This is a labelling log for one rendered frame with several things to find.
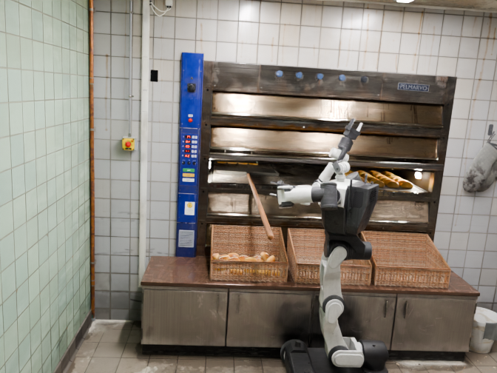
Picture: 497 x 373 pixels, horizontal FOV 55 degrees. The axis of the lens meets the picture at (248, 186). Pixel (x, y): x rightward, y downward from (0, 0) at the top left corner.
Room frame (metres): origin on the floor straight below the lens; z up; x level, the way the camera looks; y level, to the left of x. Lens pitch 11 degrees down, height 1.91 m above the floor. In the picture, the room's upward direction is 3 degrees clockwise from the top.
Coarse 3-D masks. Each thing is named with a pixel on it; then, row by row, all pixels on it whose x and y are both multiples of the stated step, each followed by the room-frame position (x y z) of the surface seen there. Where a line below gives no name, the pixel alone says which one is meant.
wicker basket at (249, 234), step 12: (216, 228) 3.61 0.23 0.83; (240, 228) 3.63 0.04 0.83; (252, 228) 3.63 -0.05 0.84; (264, 228) 3.64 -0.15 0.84; (276, 228) 3.65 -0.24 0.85; (216, 240) 3.58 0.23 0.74; (240, 240) 3.61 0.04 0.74; (252, 240) 3.61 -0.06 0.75; (264, 240) 3.62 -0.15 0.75; (276, 240) 3.63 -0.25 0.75; (216, 252) 3.56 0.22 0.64; (228, 252) 3.57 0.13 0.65; (240, 252) 3.58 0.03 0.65; (252, 252) 3.59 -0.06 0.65; (276, 252) 3.60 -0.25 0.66; (216, 264) 3.16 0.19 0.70; (228, 264) 3.17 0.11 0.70; (240, 264) 3.17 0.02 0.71; (252, 264) 3.18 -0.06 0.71; (264, 264) 3.19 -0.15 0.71; (276, 264) 3.19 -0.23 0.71; (216, 276) 3.15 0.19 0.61; (228, 276) 3.17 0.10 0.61; (240, 276) 3.17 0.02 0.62; (252, 276) 3.18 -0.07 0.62; (264, 276) 3.18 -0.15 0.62; (276, 276) 3.19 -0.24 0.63
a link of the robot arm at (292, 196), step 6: (282, 186) 2.75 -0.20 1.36; (288, 186) 2.75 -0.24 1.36; (288, 192) 2.69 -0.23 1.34; (294, 192) 2.68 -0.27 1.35; (300, 192) 2.66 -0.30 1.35; (306, 192) 2.65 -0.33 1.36; (288, 198) 2.68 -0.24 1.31; (294, 198) 2.67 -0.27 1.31; (300, 198) 2.66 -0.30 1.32; (306, 198) 2.64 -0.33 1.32; (282, 204) 2.71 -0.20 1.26; (288, 204) 2.69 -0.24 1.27
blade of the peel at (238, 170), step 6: (216, 168) 4.33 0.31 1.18; (222, 168) 4.34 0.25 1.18; (228, 168) 4.36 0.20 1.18; (234, 168) 4.39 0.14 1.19; (240, 168) 4.41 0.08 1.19; (246, 168) 4.43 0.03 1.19; (252, 168) 4.45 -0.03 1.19; (258, 168) 4.47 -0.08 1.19; (234, 174) 4.09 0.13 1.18; (240, 174) 4.10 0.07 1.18; (252, 174) 4.11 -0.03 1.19; (258, 174) 4.11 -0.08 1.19; (264, 174) 4.11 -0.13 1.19; (270, 174) 4.12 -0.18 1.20; (276, 174) 4.12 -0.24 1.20
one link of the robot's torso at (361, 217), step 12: (336, 180) 2.84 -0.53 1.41; (348, 180) 2.89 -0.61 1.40; (348, 192) 2.70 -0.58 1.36; (360, 192) 2.67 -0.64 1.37; (372, 192) 2.72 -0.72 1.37; (348, 204) 2.66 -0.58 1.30; (360, 204) 2.66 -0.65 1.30; (372, 204) 2.75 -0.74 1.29; (324, 216) 2.77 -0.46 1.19; (336, 216) 2.72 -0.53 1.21; (348, 216) 2.70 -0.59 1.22; (360, 216) 2.66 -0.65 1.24; (336, 228) 2.73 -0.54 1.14; (348, 228) 2.70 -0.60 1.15; (360, 228) 2.72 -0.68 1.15
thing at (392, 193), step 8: (208, 184) 3.64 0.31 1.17; (216, 184) 3.64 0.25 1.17; (224, 184) 3.65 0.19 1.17; (232, 184) 3.65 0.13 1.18; (240, 184) 3.66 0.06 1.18; (248, 184) 3.68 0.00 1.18; (256, 184) 3.69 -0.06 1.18; (264, 184) 3.71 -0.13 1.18; (384, 192) 3.74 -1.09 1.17; (392, 192) 3.74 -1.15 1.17; (400, 192) 3.75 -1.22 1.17; (408, 192) 3.75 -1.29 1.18; (416, 192) 3.76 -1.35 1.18; (424, 192) 3.78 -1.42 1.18
